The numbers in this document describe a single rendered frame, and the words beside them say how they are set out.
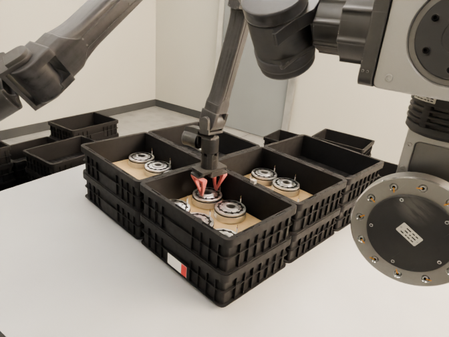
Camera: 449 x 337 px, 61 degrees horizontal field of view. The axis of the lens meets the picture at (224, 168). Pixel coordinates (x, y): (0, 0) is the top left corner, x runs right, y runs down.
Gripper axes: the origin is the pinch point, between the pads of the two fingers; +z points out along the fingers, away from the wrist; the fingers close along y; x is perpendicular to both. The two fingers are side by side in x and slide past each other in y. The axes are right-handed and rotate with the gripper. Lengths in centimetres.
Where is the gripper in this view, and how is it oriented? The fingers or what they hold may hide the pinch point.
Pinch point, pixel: (208, 190)
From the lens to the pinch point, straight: 129.3
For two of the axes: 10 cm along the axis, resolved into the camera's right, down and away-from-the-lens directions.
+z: -0.4, 9.0, 4.3
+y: -7.7, 2.4, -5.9
